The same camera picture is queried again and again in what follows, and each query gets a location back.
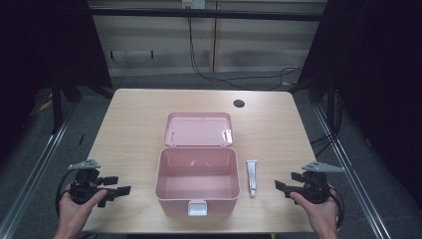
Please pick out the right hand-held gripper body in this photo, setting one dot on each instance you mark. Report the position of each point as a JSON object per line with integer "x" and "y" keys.
{"x": 315, "y": 189}

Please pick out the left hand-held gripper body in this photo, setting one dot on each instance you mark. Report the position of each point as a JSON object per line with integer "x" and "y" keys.
{"x": 83, "y": 191}

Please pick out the person's left hand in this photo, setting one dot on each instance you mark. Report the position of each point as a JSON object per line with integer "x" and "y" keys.
{"x": 74, "y": 212}

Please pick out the person's right hand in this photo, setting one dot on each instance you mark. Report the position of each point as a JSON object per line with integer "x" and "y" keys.
{"x": 318, "y": 214}

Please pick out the white ointment tube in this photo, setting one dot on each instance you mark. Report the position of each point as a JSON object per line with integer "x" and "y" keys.
{"x": 252, "y": 176}

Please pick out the small black floor strip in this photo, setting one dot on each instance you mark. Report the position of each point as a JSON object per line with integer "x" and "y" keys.
{"x": 81, "y": 139}

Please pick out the pink plastic storage box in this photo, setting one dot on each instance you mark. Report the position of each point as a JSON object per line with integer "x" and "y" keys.
{"x": 197, "y": 181}

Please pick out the black metal stand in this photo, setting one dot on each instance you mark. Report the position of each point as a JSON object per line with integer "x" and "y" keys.
{"x": 57, "y": 106}

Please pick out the yellow floor tape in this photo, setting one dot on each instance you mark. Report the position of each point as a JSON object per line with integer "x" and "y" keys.
{"x": 45, "y": 105}

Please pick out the dark curtain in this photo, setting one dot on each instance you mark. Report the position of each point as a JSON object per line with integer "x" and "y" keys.
{"x": 381, "y": 83}
{"x": 40, "y": 43}

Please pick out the metal floor rail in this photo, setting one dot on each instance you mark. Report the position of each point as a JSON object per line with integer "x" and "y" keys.
{"x": 351, "y": 172}
{"x": 30, "y": 186}

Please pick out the black horizontal frame bar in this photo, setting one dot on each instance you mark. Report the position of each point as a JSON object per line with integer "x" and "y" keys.
{"x": 205, "y": 14}

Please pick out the white wall socket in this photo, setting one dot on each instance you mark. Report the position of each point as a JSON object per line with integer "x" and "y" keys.
{"x": 193, "y": 3}

